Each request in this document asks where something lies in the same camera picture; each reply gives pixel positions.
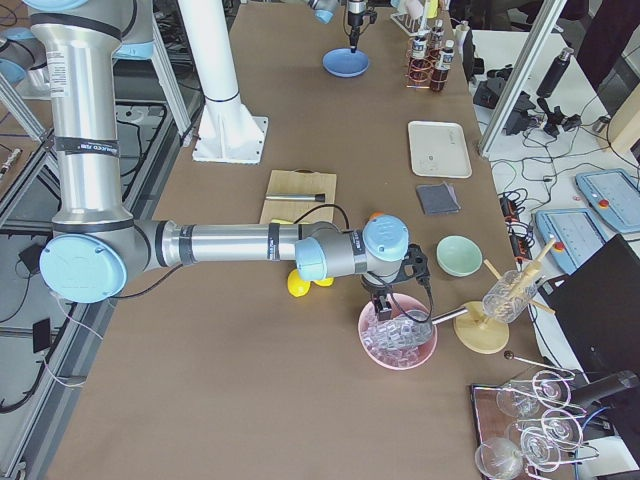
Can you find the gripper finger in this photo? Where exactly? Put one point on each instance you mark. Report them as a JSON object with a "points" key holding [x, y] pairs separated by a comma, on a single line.
{"points": [[354, 45], [375, 306], [385, 309]]}

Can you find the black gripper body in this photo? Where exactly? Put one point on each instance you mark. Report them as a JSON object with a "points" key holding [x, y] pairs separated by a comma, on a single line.
{"points": [[376, 287], [355, 19]]}

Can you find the blue round plate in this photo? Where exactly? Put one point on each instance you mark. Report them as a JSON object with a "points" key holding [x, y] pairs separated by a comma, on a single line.
{"points": [[344, 63]]}

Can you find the metal ice scoop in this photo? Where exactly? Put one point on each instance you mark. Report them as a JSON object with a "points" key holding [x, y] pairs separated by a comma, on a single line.
{"points": [[426, 323]]}

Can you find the pink bowl with ice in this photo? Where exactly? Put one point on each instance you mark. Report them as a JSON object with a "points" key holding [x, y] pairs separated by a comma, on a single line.
{"points": [[398, 343]]}

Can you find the whole lemon lower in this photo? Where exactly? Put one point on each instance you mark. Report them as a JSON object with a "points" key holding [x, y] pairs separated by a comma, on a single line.
{"points": [[326, 282]]}

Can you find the whole lemon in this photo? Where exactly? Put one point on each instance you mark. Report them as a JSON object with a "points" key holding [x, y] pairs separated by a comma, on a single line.
{"points": [[296, 286], [326, 282]]}

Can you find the tea bottle back right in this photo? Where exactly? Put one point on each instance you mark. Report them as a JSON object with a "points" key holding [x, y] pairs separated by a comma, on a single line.
{"points": [[420, 41]]}

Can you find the tea bottle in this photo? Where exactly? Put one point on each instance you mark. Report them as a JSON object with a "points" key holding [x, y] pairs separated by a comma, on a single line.
{"points": [[442, 66], [436, 39], [420, 41]]}

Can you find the whole lemon upper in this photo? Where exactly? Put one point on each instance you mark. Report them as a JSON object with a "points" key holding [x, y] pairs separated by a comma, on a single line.
{"points": [[296, 286]]}

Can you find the tea bottle back left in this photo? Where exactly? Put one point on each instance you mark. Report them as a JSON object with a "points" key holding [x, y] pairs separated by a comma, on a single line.
{"points": [[436, 39]]}

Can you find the light green bowl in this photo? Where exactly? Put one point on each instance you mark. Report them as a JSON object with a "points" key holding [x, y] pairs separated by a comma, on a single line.
{"points": [[458, 256]]}

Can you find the tea bottle front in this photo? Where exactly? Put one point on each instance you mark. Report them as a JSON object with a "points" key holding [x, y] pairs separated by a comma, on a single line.
{"points": [[442, 66]]}

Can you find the wooden cup stand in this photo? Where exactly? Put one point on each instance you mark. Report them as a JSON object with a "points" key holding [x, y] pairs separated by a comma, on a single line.
{"points": [[483, 334]]}

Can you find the steel muddler black tip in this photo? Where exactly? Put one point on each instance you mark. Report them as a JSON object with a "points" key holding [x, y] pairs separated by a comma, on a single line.
{"points": [[318, 197]]}

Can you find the grey folded cloth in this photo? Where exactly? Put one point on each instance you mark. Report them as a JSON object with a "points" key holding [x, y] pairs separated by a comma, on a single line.
{"points": [[438, 199]]}

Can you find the clear glass on stand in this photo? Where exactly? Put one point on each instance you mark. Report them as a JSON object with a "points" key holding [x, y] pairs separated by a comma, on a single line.
{"points": [[506, 300]]}

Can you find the cream rabbit tray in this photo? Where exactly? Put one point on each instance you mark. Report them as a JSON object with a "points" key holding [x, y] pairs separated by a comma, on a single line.
{"points": [[438, 150]]}

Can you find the bamboo cutting board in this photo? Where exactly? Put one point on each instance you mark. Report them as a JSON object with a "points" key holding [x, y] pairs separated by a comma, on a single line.
{"points": [[299, 182]]}

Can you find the wine glass rack tray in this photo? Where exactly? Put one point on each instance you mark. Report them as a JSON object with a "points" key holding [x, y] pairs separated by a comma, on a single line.
{"points": [[528, 428]]}

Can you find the teach pendant near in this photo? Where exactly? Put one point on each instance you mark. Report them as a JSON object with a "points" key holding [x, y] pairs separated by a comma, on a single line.
{"points": [[577, 235]]}

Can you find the teach pendant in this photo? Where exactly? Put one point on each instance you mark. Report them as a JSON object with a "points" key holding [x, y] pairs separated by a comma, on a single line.
{"points": [[613, 195], [577, 235]]}

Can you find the teach pendant far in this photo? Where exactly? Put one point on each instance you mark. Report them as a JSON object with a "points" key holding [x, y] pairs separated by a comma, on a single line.
{"points": [[613, 195]]}

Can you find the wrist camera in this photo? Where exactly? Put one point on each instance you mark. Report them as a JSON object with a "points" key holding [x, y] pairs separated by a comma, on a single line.
{"points": [[415, 265]]}

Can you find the copper wire bottle rack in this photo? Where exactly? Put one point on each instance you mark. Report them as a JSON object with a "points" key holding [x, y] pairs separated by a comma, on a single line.
{"points": [[419, 70]]}

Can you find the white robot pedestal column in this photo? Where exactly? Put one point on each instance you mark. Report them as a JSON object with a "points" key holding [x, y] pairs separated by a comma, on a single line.
{"points": [[228, 132]]}

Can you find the aluminium frame post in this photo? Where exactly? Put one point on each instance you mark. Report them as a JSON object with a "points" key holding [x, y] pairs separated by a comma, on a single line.
{"points": [[535, 41]]}

